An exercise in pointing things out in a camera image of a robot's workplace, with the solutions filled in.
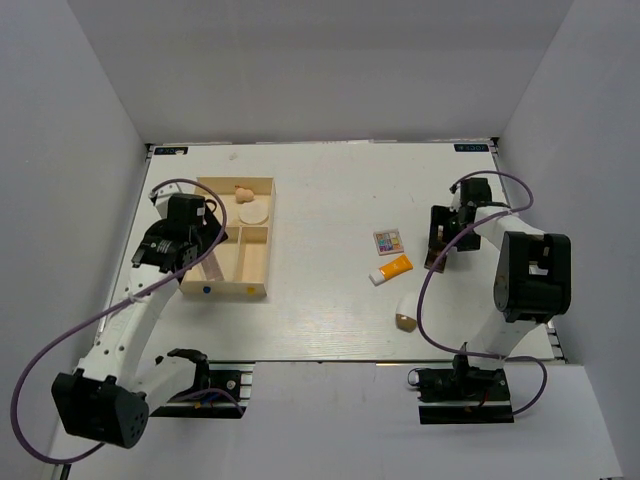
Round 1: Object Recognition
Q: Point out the nude tan eyeshadow palette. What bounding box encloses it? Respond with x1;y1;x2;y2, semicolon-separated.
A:
424;247;447;273

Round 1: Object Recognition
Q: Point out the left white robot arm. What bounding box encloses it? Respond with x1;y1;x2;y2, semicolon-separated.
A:
51;193;227;448

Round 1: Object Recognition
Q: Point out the colourful square eyeshadow palette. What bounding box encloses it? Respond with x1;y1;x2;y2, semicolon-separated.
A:
373;229;404;256

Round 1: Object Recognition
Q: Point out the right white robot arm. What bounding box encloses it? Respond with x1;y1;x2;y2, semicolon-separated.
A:
425;176;572;399

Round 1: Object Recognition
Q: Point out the orange sunscreen tube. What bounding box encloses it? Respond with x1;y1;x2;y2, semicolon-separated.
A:
369;254;413;286

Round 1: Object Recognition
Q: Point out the wooden compartment box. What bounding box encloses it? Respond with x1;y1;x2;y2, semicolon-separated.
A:
181;177;276;298

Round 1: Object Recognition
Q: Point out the beige sponge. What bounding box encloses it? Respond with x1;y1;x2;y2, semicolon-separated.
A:
235;187;255;204

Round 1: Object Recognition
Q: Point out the long brown eyeshadow palette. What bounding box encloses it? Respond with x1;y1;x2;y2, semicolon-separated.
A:
201;252;225;282

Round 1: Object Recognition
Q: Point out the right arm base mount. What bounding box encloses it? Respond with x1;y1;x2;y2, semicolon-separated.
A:
407;368;514;425

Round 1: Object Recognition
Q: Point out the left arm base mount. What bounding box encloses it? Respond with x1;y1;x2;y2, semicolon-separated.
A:
151;348;255;419

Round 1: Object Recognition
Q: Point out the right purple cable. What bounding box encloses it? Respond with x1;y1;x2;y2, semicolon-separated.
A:
417;170;549;417

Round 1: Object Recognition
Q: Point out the round white powder puff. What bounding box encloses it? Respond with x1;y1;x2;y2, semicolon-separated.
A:
238;200;269;225

